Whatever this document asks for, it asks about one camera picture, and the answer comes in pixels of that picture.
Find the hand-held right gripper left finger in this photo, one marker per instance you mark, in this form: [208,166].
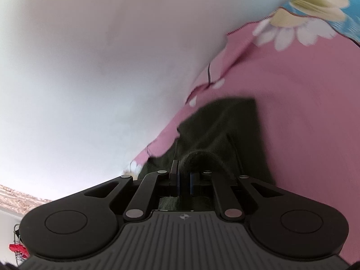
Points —
[177,182]

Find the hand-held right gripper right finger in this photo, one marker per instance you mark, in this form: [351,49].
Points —
[192,184]

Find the dark green knit sweater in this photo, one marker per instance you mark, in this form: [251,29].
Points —
[225,129]

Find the pink floral bed sheet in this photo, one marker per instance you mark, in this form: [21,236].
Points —
[309,104]

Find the beige patterned curtain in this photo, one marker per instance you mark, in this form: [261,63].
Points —
[17,198]

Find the red cloth item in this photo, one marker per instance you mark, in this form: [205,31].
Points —
[18,249]

